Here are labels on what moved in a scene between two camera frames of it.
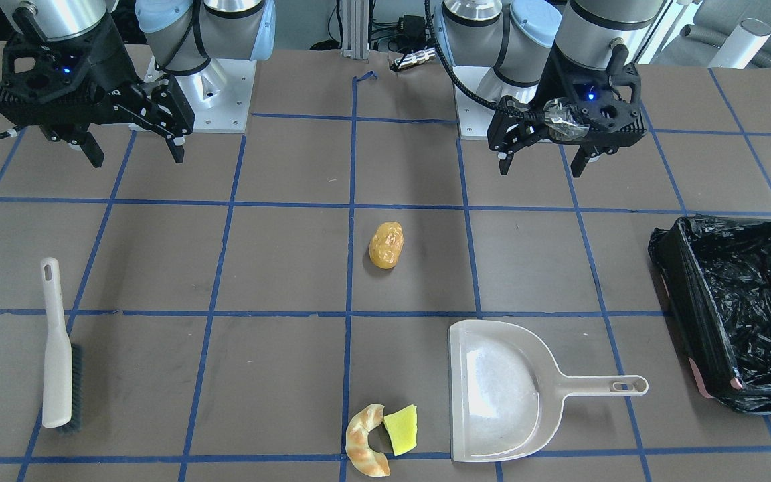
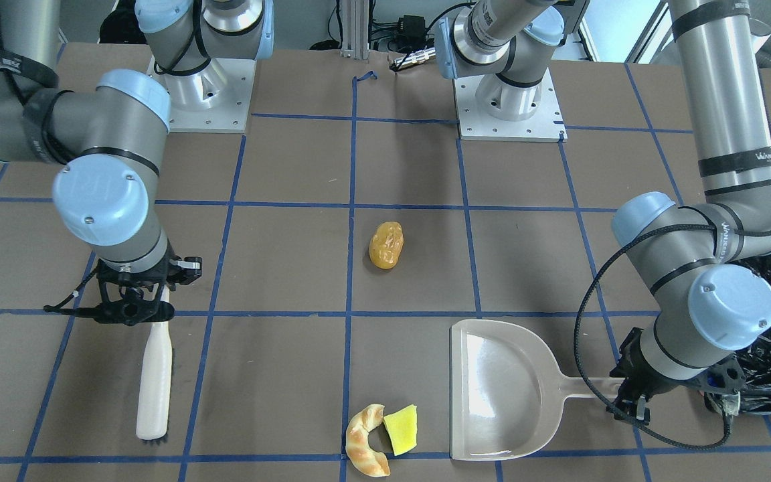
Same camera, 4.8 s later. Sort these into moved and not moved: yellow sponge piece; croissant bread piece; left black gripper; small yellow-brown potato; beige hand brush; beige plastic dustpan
Moved: left black gripper; beige hand brush
Not moved: beige plastic dustpan; yellow sponge piece; croissant bread piece; small yellow-brown potato
